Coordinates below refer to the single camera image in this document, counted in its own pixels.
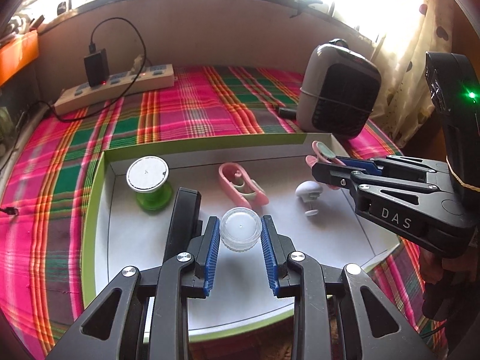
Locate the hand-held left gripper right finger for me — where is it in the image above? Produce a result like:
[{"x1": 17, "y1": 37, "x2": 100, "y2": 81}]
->
[{"x1": 261, "y1": 215, "x2": 436, "y2": 360}]

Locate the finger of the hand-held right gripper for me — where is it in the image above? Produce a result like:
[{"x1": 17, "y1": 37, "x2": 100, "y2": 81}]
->
[
  {"x1": 312, "y1": 162, "x2": 441, "y2": 212},
  {"x1": 335, "y1": 155, "x2": 449, "y2": 181}
]

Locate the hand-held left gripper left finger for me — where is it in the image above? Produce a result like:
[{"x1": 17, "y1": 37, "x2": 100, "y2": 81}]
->
[{"x1": 47, "y1": 216, "x2": 221, "y2": 360}]

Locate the pink clip green pad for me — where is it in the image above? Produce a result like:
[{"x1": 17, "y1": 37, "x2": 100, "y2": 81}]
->
[{"x1": 305, "y1": 140, "x2": 346, "y2": 190}]

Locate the white mushroom-shaped plug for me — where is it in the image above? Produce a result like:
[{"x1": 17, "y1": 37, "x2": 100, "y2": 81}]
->
[{"x1": 295, "y1": 181, "x2": 322, "y2": 217}]

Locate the white jar clear lid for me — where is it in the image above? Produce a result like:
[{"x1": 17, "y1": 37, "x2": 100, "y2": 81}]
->
[{"x1": 220, "y1": 208, "x2": 262, "y2": 252}]

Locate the black rectangular device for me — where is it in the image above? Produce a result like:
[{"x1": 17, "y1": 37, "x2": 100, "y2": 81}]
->
[{"x1": 163, "y1": 187, "x2": 203, "y2": 267}]

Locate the pink oval dispenser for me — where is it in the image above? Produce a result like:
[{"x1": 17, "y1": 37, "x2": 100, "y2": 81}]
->
[{"x1": 218, "y1": 162, "x2": 270, "y2": 207}]

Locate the green white cardboard box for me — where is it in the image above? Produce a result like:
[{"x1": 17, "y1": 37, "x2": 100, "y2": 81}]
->
[{"x1": 80, "y1": 133, "x2": 402, "y2": 344}]

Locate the green spool white top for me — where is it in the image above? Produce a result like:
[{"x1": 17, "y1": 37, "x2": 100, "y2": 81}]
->
[{"x1": 126, "y1": 155, "x2": 173, "y2": 211}]

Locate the person's right hand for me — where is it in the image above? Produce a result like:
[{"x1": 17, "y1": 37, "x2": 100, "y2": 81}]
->
[{"x1": 419, "y1": 249, "x2": 447, "y2": 287}]

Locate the grey space heater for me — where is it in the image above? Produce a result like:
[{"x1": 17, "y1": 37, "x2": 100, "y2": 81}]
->
[{"x1": 296, "y1": 38, "x2": 381, "y2": 138}]

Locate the cream patterned curtain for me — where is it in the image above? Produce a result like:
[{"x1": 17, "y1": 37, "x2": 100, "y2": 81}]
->
[{"x1": 360, "y1": 0, "x2": 480, "y2": 151}]

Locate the plaid tablecloth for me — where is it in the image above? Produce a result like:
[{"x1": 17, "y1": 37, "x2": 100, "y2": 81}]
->
[{"x1": 0, "y1": 65, "x2": 447, "y2": 357}]

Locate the beige power strip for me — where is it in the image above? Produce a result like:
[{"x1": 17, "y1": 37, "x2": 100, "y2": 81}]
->
[{"x1": 53, "y1": 64, "x2": 176, "y2": 115}]

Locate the black charger adapter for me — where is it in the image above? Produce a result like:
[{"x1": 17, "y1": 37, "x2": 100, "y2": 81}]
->
[{"x1": 83, "y1": 49, "x2": 110, "y2": 88}]

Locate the orange tray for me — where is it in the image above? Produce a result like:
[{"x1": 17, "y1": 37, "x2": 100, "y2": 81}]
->
[{"x1": 0, "y1": 30, "x2": 39, "y2": 87}]

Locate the paper clutter pile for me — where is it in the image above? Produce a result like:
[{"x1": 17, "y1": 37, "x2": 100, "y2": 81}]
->
[{"x1": 7, "y1": 15, "x2": 42, "y2": 42}]

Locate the black charger cable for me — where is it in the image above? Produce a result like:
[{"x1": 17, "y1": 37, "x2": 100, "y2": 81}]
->
[{"x1": 49, "y1": 17, "x2": 151, "y2": 122}]

